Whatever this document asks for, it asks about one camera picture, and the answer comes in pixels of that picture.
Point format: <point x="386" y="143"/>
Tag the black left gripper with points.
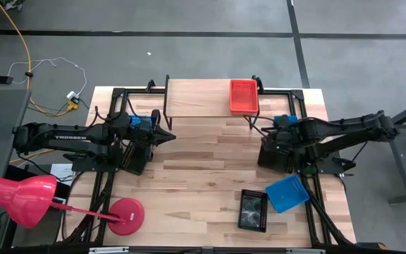
<point x="143" y="135"/>

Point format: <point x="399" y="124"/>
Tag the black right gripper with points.
<point x="284" y="139"/>

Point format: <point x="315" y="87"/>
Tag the black plastic basket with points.
<point x="252" y="211"/>
<point x="136" y="163"/>
<point x="270" y="164"/>

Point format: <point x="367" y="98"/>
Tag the red plastic basket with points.
<point x="244" y="97"/>

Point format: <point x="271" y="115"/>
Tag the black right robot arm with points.
<point x="347" y="130"/>

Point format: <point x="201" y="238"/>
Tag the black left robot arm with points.
<point x="65" y="135"/>

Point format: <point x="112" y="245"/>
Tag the yellow connector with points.
<point x="72" y="106"/>

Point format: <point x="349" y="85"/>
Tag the white power adapter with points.
<point x="72" y="95"/>

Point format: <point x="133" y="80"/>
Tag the white paper sheet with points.
<point x="60" y="173"/>

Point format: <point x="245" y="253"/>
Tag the red desk lamp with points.
<point x="19" y="197"/>

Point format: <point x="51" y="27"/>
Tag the black aluminium rig frame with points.
<point x="139" y="91"/>

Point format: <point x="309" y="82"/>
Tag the silver metal bracket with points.
<point x="305" y="251"/>
<point x="109" y="250"/>

